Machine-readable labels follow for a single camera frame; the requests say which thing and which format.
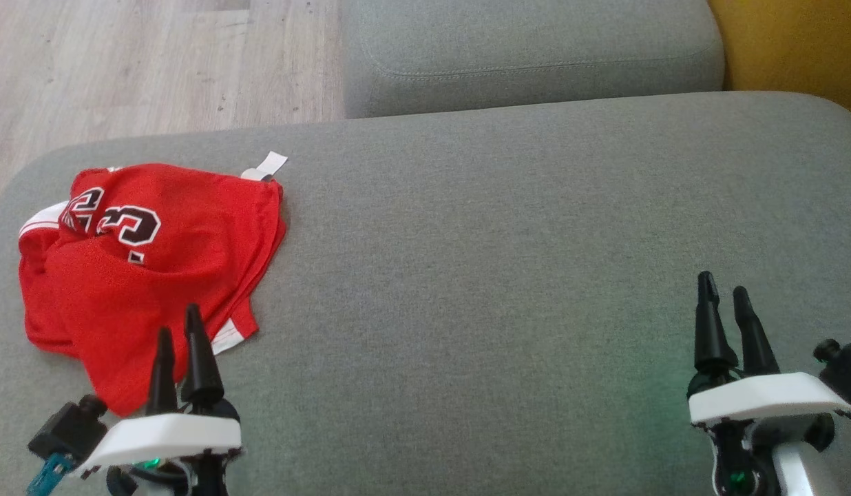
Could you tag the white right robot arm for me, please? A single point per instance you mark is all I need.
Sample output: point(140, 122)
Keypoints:
point(807, 475)

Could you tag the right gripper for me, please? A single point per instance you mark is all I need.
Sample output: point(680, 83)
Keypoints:
point(763, 398)

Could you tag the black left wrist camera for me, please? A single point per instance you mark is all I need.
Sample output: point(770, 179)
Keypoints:
point(67, 427)

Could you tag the red basketball jersey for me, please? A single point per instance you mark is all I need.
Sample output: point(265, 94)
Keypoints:
point(191, 227)

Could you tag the yellow sofa backrest cushion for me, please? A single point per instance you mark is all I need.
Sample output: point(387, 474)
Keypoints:
point(797, 48)

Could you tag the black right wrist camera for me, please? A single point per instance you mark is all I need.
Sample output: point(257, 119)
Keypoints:
point(845, 372)

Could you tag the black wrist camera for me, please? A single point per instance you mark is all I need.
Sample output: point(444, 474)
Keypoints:
point(67, 427)
point(845, 372)

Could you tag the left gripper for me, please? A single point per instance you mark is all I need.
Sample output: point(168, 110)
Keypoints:
point(171, 434)

